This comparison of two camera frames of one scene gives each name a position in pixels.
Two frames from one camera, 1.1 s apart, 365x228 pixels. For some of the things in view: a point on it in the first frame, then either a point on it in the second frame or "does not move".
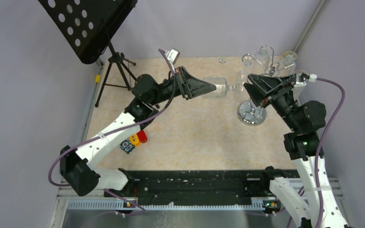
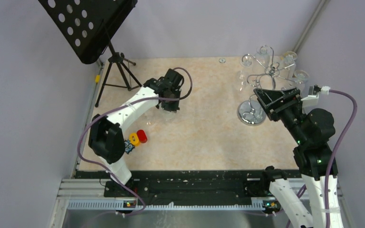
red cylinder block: x=142 y=136 does not move
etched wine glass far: x=263 y=55 does not move
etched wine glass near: x=289 y=63 does not move
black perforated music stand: x=87 y=27 does not move
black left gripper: x=199 y=86 -> x=173 y=107
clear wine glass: x=222 y=87 -> x=168 y=116
